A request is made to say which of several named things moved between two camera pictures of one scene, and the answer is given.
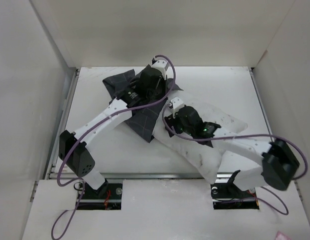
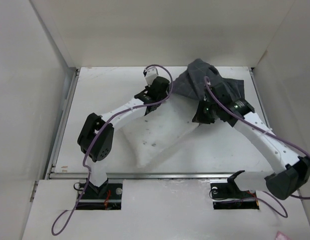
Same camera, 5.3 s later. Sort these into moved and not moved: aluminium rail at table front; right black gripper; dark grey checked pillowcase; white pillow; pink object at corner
Moved: white pillow; dark grey checked pillowcase; right black gripper
Not moved: aluminium rail at table front; pink object at corner
